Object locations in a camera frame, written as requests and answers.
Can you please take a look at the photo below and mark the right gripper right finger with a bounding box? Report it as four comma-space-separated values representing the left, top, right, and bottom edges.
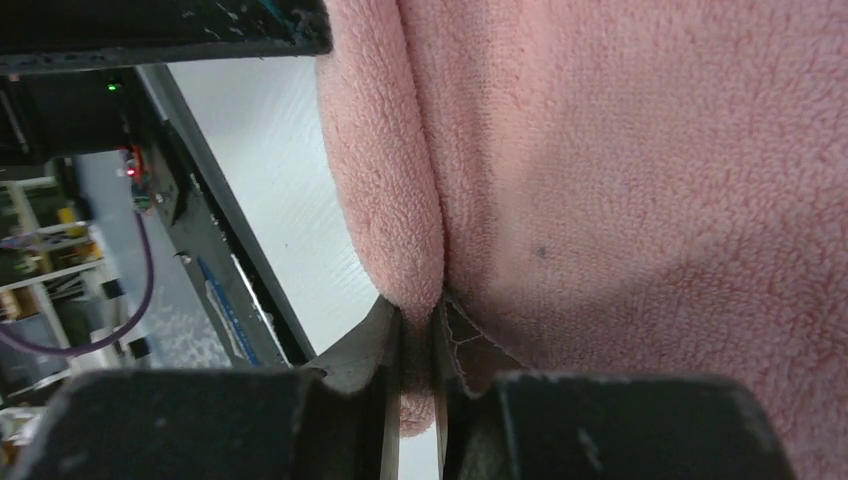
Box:
431, 293, 794, 479

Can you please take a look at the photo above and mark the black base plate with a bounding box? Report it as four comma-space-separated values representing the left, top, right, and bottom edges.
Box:
129, 65, 316, 367

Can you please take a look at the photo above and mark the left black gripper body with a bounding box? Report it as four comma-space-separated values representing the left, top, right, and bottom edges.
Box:
1, 0, 332, 74

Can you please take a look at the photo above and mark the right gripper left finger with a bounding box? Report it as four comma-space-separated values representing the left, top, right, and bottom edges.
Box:
10, 299, 402, 479

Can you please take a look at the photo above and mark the pink towel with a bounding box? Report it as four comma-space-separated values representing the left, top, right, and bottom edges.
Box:
317, 1, 847, 479

